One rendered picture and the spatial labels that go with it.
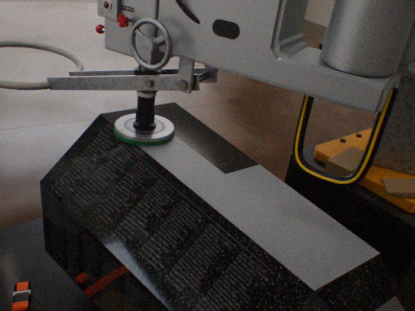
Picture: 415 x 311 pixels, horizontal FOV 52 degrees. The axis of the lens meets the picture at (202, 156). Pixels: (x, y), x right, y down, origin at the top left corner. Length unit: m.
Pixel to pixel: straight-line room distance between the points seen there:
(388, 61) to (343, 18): 0.15
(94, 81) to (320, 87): 0.82
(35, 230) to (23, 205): 0.28
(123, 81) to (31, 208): 1.35
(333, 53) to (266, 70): 0.18
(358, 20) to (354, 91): 0.16
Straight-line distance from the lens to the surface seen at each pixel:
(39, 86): 1.76
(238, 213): 1.21
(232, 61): 1.20
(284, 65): 1.14
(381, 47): 1.09
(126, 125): 1.57
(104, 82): 1.56
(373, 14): 1.07
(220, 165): 1.42
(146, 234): 1.31
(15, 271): 2.26
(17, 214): 2.63
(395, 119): 1.77
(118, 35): 1.41
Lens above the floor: 1.55
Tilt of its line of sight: 29 degrees down
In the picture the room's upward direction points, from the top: 8 degrees clockwise
